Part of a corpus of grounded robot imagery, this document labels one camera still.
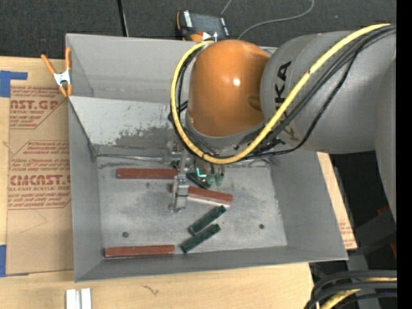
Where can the red-brown flat block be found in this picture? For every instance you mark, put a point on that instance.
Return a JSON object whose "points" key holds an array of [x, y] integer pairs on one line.
{"points": [[209, 196], [145, 173], [138, 251]]}

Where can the dark green flat block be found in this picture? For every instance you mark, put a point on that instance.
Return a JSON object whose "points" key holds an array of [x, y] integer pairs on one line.
{"points": [[207, 219], [199, 238]]}

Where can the grey metal bin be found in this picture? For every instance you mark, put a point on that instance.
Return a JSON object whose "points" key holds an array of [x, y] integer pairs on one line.
{"points": [[135, 204]]}

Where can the brown cardboard board, red print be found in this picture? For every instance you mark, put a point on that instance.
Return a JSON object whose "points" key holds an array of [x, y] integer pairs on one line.
{"points": [[35, 179]]}

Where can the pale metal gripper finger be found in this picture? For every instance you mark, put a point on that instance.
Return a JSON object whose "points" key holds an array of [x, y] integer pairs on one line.
{"points": [[183, 195], [174, 198]]}

